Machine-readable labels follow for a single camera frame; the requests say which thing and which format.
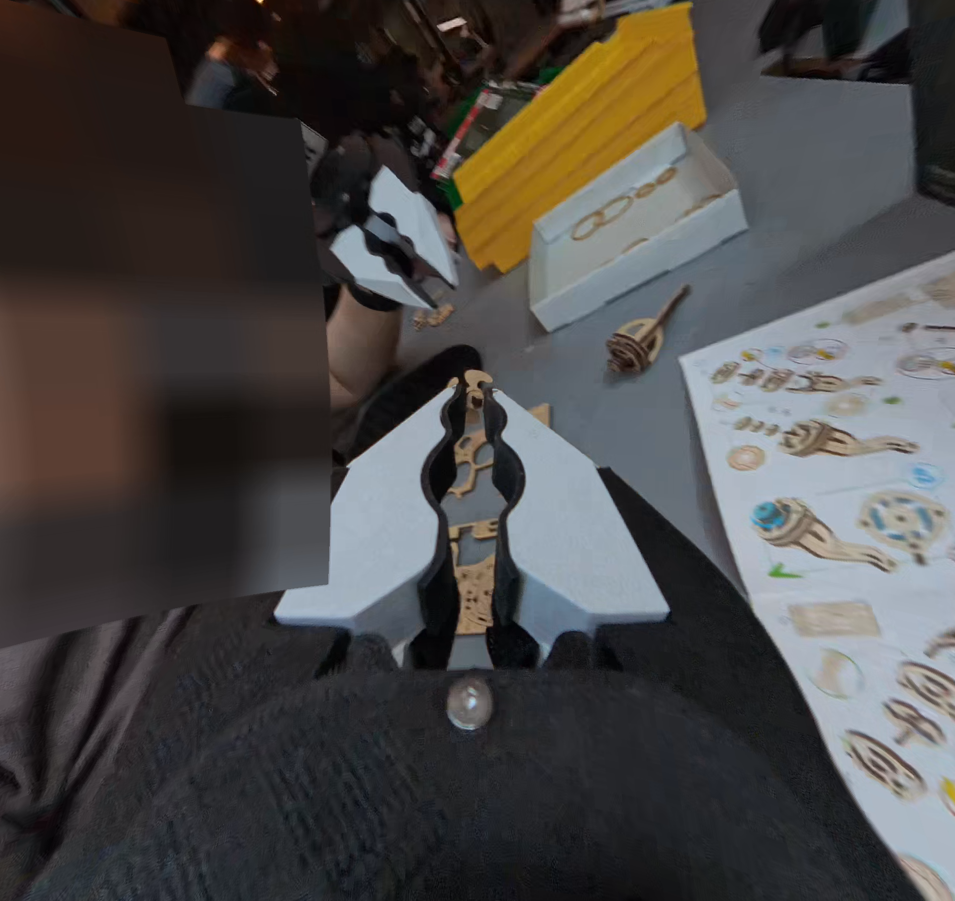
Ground person's left forearm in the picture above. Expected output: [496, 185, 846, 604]
[328, 297, 407, 413]

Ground wooden parts sheet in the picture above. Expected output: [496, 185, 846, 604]
[446, 403, 553, 637]

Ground black model kit box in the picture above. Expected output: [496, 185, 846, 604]
[906, 0, 955, 207]

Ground person's grey clothing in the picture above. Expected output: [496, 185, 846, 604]
[0, 595, 314, 901]

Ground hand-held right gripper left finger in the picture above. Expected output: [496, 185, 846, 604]
[275, 385, 461, 669]

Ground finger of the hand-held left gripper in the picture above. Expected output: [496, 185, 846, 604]
[369, 166, 461, 292]
[328, 227, 436, 311]

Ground clover-shaped wooden part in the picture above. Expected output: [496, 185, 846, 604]
[446, 369, 495, 413]

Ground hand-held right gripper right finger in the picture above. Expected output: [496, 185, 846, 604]
[482, 386, 671, 669]

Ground wooden lever wheel assembly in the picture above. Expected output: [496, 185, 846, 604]
[604, 284, 692, 377]

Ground red-edged dark product box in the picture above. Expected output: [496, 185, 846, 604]
[429, 84, 542, 182]

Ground black wristband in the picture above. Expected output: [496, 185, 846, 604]
[345, 279, 407, 314]

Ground white box with gold rings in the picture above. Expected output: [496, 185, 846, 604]
[528, 121, 749, 334]

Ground white instruction booklet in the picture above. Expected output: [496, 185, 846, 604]
[679, 251, 955, 901]

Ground yellow plastic bin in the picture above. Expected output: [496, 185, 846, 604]
[451, 2, 708, 274]

